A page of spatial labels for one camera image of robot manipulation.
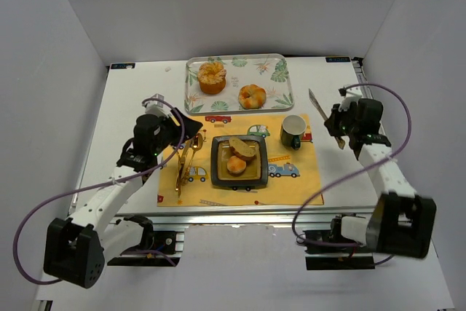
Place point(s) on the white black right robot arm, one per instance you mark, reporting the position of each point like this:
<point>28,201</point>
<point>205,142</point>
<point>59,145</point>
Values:
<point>402,221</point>

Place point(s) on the black XDOF label right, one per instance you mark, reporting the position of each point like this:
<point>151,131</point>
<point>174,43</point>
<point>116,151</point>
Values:
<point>338,59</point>

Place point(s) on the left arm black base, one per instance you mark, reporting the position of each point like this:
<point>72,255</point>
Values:
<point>160,247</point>

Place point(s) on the large sugared ring cake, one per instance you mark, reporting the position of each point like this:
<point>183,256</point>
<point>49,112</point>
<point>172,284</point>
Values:
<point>212,77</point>

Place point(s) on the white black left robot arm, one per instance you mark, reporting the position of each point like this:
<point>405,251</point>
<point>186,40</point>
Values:
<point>78,247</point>

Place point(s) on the black square amber plate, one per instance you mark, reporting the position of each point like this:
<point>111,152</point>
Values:
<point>255,174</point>

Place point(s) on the yellow vehicle-print placemat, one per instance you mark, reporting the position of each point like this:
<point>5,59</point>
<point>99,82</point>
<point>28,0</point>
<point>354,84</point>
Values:
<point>293,174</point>

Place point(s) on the small round bun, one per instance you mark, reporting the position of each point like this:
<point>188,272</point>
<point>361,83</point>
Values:
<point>236,165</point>

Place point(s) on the silver metal tongs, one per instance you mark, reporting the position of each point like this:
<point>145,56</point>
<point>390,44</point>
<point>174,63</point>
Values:
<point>340,142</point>

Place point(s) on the gold knife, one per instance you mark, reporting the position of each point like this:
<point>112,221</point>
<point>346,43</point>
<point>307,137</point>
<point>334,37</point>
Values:
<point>181,165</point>

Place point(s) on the black xdof label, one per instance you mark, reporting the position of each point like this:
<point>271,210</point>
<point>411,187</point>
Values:
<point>119,66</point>
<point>338,59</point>

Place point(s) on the dark green mug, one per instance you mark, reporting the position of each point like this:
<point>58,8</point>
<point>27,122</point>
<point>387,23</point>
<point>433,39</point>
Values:
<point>292,130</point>

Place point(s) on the gold spoon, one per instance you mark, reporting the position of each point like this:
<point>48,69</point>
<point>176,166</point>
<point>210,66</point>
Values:
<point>195,145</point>

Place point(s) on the twisted ring bread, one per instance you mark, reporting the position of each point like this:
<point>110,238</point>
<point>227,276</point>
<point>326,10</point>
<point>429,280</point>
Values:
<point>252,96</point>

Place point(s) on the leaf-patterned white tray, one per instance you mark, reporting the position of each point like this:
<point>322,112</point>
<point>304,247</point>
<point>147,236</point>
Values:
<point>268,71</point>

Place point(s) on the black XDOF label left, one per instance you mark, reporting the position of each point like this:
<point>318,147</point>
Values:
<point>119,66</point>

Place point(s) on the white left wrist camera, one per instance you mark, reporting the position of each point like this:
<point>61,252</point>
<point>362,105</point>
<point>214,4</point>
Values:
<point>154,105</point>

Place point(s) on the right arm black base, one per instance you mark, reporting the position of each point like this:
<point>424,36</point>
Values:
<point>329,258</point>

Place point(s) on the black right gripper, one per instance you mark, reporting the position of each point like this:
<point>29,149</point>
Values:
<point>336,121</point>

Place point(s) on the gold fork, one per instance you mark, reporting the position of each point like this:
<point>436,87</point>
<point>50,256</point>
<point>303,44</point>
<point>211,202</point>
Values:
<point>180,167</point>

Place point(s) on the seeded bread slice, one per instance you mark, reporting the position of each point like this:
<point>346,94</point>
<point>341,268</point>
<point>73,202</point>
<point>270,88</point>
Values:
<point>241,149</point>

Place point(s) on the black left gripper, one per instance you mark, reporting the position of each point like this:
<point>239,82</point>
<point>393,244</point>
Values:
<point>180,129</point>

